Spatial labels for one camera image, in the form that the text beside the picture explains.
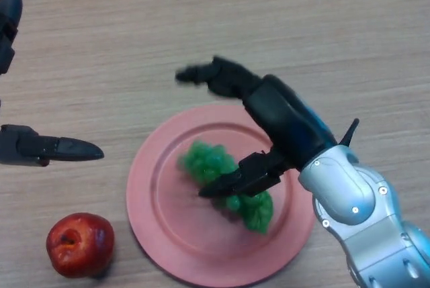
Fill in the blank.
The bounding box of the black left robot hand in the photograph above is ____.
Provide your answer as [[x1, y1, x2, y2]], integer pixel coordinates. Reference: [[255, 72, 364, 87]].
[[0, 0, 105, 167]]

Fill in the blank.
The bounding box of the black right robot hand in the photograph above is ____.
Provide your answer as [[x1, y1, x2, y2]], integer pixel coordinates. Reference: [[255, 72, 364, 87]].
[[175, 55, 339, 199]]

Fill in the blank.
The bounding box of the green grapes bunch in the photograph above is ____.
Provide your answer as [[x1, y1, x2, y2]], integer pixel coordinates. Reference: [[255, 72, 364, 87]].
[[177, 140, 274, 235]]

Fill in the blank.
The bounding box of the pink round plate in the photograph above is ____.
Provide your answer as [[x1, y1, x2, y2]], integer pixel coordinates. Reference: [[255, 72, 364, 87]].
[[126, 103, 316, 288]]

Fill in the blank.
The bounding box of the red apple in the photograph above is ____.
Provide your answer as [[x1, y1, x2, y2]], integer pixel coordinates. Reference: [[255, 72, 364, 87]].
[[46, 212, 115, 279]]

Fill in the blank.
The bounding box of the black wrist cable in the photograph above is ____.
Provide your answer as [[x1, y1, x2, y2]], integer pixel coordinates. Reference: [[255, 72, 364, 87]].
[[339, 118, 360, 148]]

